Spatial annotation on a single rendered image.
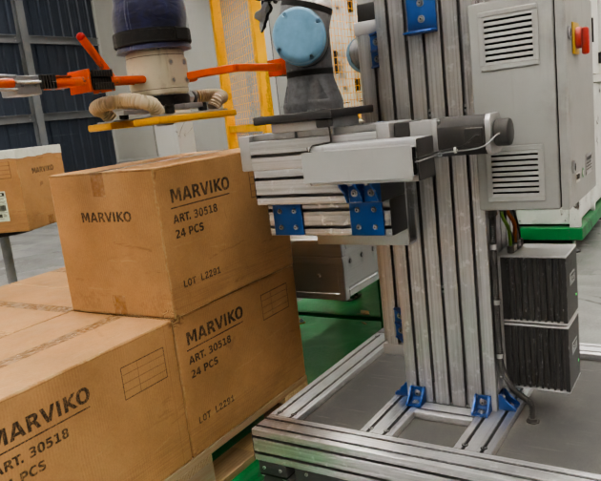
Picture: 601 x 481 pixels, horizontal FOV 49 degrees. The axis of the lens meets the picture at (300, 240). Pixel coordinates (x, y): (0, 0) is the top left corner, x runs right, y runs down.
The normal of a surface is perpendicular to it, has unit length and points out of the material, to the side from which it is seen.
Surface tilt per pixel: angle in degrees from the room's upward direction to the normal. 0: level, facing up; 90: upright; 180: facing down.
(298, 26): 97
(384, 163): 90
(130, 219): 90
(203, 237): 90
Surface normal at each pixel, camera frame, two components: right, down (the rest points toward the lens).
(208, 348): 0.84, 0.00
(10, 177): -0.20, 0.21
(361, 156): -0.53, 0.22
